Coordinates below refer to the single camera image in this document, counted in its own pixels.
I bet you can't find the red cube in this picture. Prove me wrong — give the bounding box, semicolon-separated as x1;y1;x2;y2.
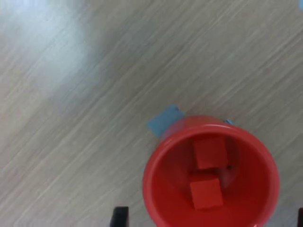
192;136;229;170
189;177;224;211

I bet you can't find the red plastic bin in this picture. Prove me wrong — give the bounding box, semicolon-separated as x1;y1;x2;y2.
142;115;281;227

